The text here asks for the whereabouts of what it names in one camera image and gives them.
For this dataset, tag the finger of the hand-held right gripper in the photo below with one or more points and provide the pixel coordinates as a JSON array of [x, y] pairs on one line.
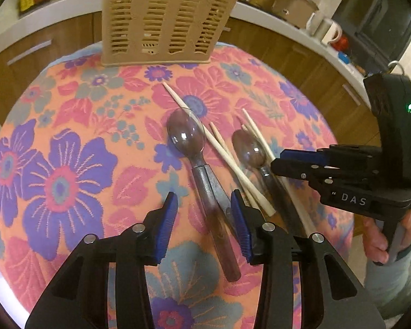
[[304, 156], [294, 168]]

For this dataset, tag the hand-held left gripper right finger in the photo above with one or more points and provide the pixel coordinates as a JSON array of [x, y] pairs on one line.
[[240, 228]]

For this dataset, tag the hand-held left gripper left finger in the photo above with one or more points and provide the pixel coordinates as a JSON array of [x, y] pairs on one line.
[[166, 228]]

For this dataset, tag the beige plastic utensil basket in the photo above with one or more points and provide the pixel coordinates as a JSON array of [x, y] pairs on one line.
[[164, 20]]

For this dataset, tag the person's right hand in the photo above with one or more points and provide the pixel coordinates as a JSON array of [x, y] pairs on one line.
[[373, 240]]

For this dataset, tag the floral tablecloth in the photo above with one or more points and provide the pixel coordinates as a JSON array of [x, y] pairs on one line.
[[89, 164]]

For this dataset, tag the small blue object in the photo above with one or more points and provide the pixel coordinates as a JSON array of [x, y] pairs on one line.
[[344, 57]]

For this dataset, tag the person's grey trousers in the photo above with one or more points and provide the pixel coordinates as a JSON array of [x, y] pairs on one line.
[[390, 281]]

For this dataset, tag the red object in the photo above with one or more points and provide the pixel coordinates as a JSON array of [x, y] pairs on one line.
[[342, 43]]

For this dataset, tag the white electric kettle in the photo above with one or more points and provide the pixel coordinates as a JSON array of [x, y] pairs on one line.
[[325, 29]]

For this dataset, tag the black appliance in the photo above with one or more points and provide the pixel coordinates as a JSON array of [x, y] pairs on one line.
[[373, 17]]

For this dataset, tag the rice cooker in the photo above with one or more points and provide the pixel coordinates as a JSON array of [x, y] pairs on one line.
[[293, 5]]

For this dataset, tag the white kitchen countertop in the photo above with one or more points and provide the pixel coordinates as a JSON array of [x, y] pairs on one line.
[[72, 5]]

